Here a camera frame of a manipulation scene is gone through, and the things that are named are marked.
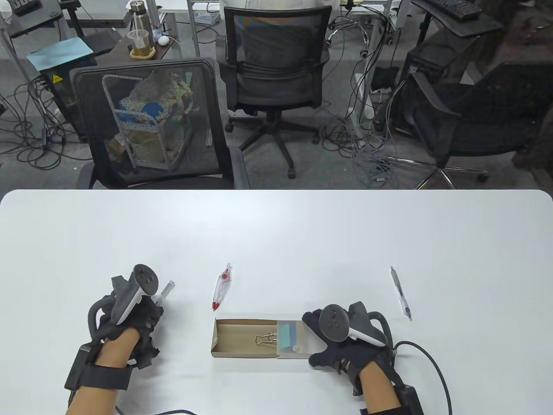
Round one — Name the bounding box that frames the black keyboard tray stand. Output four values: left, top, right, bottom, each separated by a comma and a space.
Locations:
410, 0, 505, 37

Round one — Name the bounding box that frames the grey tracking controller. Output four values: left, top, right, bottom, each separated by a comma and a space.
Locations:
319, 301, 394, 348
88, 265, 158, 342

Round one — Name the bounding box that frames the black equipment stand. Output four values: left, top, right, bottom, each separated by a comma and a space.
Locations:
0, 0, 63, 37

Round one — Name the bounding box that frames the black keyboard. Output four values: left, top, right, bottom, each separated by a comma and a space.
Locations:
426, 0, 482, 21

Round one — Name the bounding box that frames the thick black wrist cable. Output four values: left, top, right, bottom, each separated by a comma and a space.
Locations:
393, 342, 453, 415

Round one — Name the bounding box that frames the blue binder clip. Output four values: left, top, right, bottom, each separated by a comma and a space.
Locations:
259, 322, 299, 346

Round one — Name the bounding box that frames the person's left forearm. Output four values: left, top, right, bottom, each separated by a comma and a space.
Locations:
67, 329, 141, 415

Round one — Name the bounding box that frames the clear plastic cup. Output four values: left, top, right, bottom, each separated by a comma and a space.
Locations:
127, 29, 152, 57

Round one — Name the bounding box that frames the white wire mesh cart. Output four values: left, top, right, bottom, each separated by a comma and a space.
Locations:
102, 71, 195, 171

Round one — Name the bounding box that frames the black cabinet yellow label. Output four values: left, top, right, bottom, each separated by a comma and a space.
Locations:
41, 65, 98, 141

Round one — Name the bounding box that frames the black swivel office chair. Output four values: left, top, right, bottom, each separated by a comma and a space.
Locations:
215, 5, 332, 180

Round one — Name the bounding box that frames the clear silver gel pen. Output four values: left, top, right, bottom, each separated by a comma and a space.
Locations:
390, 266, 412, 321
153, 280, 175, 305

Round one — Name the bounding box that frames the black computer tower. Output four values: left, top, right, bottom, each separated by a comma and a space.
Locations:
402, 41, 480, 139

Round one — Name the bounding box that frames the dark brown desk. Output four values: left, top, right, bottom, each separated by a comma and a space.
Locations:
89, 12, 178, 61

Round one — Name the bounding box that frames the black wrist camera strap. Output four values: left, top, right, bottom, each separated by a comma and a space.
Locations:
389, 376, 424, 415
65, 344, 133, 392

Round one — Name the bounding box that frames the person's left hand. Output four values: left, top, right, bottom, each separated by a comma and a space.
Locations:
93, 277, 165, 370

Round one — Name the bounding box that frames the white red-tipped correction pen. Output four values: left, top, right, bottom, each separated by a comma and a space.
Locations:
212, 263, 232, 312

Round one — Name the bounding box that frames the black floor cable tangle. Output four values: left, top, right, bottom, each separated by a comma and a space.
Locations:
0, 80, 93, 170

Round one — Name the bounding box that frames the steel water bottle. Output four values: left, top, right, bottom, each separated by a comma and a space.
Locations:
130, 1, 152, 46

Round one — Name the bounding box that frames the black chair chrome base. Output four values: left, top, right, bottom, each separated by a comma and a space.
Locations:
385, 61, 553, 190

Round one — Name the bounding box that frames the person's right forearm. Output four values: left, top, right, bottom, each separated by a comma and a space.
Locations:
359, 361, 402, 415

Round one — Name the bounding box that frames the person's right hand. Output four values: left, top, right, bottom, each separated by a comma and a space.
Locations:
302, 302, 404, 396

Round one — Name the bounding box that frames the black mesh armless chair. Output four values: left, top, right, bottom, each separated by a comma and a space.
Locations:
69, 57, 250, 190

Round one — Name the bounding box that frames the cardboard sliding pencil box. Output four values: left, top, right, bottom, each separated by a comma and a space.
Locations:
211, 317, 322, 359

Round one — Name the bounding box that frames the thin grey wrist cable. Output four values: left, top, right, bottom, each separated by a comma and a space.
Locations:
114, 404, 199, 415

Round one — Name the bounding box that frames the grey floor cable tangle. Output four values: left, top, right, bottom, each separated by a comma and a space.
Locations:
322, 78, 404, 184

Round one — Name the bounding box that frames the teal paper folder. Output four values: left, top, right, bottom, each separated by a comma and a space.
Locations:
27, 37, 94, 72

